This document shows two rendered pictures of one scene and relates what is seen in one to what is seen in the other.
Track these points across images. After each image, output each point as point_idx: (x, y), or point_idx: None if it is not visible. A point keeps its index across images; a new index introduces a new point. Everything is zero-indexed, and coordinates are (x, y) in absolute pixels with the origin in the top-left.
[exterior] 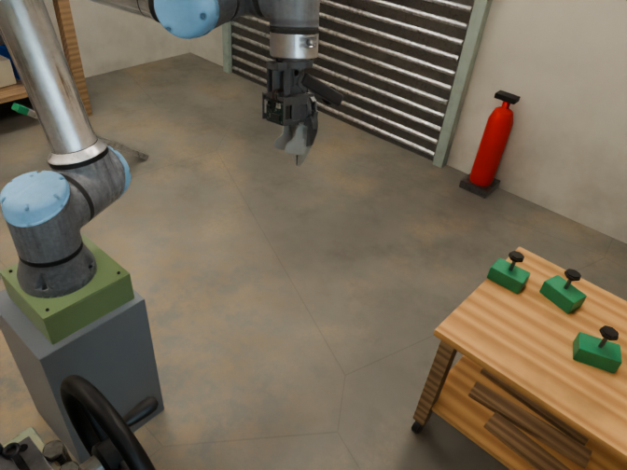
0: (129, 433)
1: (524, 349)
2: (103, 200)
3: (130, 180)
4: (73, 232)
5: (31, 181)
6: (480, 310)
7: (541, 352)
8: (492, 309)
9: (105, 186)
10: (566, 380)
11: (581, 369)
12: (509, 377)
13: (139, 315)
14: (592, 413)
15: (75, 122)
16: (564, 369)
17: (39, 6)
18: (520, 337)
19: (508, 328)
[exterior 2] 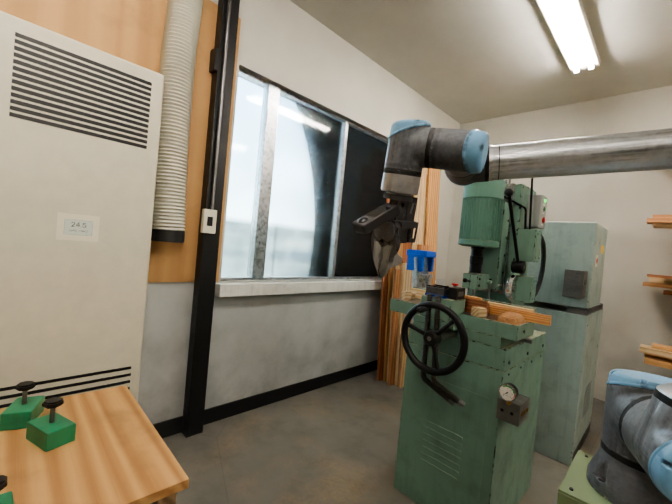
0: (420, 303)
1: (110, 452)
2: (628, 436)
3: (658, 473)
4: (606, 421)
5: (667, 381)
6: (103, 495)
7: (96, 448)
8: (84, 495)
9: (637, 427)
10: (109, 428)
11: (80, 433)
12: (158, 435)
13: None
14: (122, 412)
15: None
16: (97, 435)
17: None
18: (98, 462)
19: (98, 471)
